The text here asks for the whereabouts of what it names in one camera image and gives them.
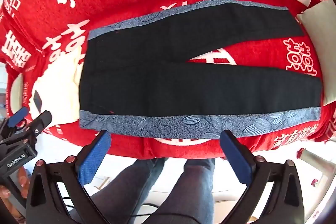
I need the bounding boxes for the black pants with blue stripes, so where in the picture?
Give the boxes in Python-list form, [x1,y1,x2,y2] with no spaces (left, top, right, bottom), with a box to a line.
[79,0,323,140]

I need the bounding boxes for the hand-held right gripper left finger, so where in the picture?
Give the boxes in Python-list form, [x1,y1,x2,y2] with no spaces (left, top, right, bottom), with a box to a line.
[26,130,112,224]

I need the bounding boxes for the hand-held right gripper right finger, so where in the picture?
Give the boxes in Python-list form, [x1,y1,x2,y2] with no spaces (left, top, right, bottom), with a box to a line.
[220,130,305,224]

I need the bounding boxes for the white stand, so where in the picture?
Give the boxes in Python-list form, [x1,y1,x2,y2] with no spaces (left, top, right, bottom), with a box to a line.
[299,148,336,188]

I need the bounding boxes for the light grey pillow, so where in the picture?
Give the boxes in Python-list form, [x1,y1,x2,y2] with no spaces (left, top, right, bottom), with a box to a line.
[296,0,336,106]

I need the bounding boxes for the person's legs in jeans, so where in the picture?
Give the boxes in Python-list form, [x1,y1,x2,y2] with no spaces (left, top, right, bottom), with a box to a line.
[89,157,168,224]

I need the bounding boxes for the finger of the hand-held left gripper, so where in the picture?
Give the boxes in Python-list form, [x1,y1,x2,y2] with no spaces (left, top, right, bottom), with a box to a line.
[0,110,53,147]
[0,107,29,136]

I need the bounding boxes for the person's right leg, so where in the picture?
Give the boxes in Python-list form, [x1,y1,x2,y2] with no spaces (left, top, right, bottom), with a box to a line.
[147,157,216,224]

